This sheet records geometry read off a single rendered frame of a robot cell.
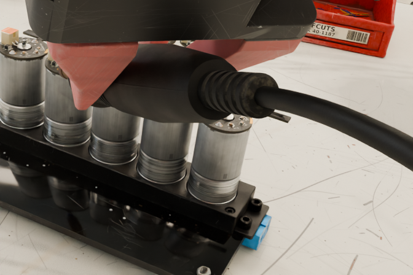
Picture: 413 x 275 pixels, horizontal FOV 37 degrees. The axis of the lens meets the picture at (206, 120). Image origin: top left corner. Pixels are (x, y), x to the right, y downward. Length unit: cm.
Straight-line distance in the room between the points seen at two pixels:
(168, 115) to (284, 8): 4
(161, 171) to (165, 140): 2
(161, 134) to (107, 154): 4
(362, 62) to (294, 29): 39
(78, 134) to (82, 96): 13
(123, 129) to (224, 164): 5
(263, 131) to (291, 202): 7
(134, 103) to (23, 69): 16
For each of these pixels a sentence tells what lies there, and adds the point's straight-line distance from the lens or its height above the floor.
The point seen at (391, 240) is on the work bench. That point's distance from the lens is 35.
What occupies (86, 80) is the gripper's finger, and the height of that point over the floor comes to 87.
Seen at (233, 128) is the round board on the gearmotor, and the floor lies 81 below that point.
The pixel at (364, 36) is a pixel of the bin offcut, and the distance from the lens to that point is 56.
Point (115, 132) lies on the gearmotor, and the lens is 31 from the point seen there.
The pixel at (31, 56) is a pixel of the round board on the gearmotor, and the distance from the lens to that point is 32.
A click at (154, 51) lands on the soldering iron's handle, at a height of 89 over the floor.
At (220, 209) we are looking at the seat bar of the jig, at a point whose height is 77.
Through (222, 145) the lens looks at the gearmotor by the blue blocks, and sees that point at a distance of 28.
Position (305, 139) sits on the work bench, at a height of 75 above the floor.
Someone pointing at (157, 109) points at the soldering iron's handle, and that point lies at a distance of 16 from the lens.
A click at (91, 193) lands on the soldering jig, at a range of 31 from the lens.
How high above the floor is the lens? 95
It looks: 30 degrees down
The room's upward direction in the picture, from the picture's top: 10 degrees clockwise
